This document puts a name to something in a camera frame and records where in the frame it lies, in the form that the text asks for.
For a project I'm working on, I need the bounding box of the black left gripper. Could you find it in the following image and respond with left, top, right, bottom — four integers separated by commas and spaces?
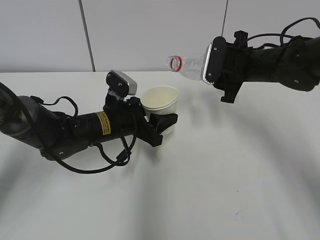
103, 95, 178, 147

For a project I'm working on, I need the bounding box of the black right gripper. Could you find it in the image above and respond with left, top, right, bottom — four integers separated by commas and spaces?
213, 30, 251, 103

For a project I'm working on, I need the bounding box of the white paper cup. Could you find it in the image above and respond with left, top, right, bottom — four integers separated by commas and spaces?
140, 85, 179, 120

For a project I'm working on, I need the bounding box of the clear plastic water bottle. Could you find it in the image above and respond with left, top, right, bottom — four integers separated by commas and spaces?
165, 55, 205, 81

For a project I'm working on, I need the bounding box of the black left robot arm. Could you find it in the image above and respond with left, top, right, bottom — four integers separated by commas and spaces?
0, 80, 178, 166

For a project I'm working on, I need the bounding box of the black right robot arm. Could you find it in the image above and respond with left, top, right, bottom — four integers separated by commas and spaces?
203, 31, 320, 103

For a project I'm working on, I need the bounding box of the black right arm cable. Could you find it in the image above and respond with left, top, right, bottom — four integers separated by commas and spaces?
246, 17, 320, 50

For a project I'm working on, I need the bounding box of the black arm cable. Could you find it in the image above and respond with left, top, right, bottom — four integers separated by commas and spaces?
0, 82, 141, 175
246, 17, 320, 50

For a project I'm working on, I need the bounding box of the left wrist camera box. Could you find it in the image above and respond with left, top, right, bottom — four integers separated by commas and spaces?
106, 70, 138, 98

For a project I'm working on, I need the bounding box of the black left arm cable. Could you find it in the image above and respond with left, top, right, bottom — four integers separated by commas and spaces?
0, 82, 141, 175

